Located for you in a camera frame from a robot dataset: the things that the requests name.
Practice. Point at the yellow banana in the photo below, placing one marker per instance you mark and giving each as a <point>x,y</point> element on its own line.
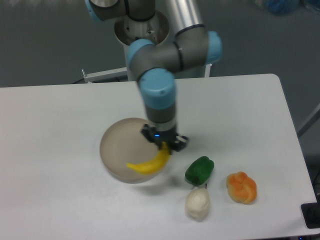
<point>155,164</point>

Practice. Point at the white metal bracket left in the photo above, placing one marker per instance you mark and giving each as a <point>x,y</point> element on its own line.
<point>106,76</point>

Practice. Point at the beige round plate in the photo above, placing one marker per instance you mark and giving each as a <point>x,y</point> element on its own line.
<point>123,143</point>

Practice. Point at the grey metal table leg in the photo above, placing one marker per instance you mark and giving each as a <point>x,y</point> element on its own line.
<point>309,121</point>

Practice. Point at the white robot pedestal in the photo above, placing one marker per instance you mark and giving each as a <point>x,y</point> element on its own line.
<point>155,29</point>

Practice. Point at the white metal bracket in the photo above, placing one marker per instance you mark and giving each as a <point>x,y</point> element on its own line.
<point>106,76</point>
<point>207,70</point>

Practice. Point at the orange knotted bread roll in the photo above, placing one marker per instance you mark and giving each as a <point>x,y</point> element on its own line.
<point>241,188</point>

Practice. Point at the blue plastic bag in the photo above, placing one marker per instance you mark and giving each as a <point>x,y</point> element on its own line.
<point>286,7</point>

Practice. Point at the white metal bracket right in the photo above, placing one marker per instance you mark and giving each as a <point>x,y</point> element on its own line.
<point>207,70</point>

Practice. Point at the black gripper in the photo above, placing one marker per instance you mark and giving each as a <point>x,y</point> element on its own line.
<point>174,141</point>

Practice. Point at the green bell pepper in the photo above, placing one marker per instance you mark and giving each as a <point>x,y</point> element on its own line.
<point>199,171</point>

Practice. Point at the black device at table edge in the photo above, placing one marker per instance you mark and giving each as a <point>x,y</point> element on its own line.
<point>311,215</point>

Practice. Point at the white pear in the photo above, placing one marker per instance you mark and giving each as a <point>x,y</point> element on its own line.
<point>198,203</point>

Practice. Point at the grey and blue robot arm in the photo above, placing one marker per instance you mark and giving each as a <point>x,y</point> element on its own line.
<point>156,50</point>

